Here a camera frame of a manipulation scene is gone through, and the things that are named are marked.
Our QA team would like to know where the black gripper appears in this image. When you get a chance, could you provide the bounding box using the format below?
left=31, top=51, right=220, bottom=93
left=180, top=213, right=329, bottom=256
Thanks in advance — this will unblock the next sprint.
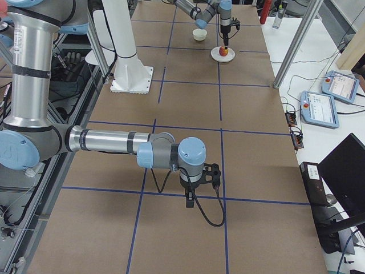
left=220, top=25, right=230, bottom=49
left=180, top=178, right=202, bottom=208

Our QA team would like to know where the red yellow apple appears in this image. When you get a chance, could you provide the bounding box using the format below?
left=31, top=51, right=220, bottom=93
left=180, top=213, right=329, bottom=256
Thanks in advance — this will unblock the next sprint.
left=218, top=46, right=229, bottom=57

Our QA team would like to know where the white round plate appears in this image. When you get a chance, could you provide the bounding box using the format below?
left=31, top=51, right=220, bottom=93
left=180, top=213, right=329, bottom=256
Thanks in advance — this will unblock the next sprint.
left=210, top=47, right=235, bottom=62

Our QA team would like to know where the white bowl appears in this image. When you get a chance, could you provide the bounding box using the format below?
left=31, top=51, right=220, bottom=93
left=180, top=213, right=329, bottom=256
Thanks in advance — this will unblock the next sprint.
left=192, top=29, right=208, bottom=42

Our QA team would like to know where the clear water bottle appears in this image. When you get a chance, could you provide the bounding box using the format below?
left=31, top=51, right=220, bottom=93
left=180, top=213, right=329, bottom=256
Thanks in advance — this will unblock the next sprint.
left=272, top=1, right=287, bottom=29

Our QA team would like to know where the red bottle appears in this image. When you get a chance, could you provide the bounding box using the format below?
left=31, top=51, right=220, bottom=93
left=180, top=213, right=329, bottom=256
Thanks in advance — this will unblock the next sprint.
left=259, top=0, right=272, bottom=25

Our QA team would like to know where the far orange connector block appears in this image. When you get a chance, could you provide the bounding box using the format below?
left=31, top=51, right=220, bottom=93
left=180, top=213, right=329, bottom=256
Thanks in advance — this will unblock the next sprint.
left=283, top=103, right=298, bottom=127

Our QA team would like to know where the orange connector block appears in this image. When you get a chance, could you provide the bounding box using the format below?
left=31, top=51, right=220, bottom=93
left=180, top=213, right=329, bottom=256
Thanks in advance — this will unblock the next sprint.
left=289, top=126, right=304, bottom=151
left=283, top=103, right=298, bottom=127

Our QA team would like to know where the near blue teach pendant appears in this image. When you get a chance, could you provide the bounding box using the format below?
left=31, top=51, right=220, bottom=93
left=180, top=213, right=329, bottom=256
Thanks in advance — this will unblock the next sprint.
left=301, top=91, right=339, bottom=128

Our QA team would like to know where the blue teach pendant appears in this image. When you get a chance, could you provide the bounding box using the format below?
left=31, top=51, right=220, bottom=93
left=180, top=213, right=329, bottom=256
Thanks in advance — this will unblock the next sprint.
left=301, top=91, right=339, bottom=128
left=321, top=70, right=359, bottom=104

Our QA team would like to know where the near orange connector block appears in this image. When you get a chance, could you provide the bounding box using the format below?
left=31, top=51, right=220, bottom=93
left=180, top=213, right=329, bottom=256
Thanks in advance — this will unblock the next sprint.
left=289, top=126, right=304, bottom=151

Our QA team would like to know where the far blue teach pendant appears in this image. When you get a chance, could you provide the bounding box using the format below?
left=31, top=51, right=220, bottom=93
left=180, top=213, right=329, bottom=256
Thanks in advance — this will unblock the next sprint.
left=321, top=70, right=359, bottom=104

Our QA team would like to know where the black desktop box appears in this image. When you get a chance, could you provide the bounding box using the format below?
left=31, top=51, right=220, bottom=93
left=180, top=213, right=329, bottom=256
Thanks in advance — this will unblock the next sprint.
left=299, top=162, right=355, bottom=255

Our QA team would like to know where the black computer monitor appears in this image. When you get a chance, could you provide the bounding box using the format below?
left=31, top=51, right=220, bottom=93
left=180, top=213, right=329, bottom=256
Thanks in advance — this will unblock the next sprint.
left=316, top=132, right=365, bottom=229

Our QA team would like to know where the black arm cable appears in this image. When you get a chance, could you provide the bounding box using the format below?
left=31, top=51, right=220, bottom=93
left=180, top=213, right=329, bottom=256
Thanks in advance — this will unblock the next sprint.
left=149, top=167, right=226, bottom=228

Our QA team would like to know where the aluminium frame post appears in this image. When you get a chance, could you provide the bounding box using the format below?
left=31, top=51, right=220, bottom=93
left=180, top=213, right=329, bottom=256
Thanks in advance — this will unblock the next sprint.
left=273, top=0, right=323, bottom=89

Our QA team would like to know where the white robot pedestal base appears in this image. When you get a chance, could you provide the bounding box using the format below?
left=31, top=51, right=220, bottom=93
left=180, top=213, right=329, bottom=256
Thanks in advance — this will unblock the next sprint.
left=102, top=0, right=153, bottom=94

